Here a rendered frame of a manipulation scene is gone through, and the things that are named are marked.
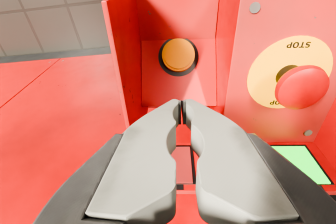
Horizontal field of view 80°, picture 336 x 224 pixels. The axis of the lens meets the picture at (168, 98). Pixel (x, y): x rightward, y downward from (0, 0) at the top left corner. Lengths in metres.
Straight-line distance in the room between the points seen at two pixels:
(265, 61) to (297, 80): 0.03
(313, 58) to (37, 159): 0.48
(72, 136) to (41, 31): 0.74
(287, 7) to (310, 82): 0.06
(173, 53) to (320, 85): 0.14
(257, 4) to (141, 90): 0.15
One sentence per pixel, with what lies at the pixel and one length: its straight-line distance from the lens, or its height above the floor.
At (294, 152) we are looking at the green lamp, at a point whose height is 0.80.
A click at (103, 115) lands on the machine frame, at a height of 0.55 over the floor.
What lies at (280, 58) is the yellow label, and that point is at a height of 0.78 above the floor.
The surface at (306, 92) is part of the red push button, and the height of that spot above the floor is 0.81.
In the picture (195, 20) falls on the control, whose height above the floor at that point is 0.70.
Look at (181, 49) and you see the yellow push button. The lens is 0.24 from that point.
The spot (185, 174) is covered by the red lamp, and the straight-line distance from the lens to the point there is 0.21.
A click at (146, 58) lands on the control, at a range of 0.25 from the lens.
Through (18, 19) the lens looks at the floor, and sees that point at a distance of 1.20.
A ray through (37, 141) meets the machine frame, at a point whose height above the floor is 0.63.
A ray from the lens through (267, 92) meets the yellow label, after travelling 0.21.
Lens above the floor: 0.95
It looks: 57 degrees down
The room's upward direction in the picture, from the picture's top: 177 degrees counter-clockwise
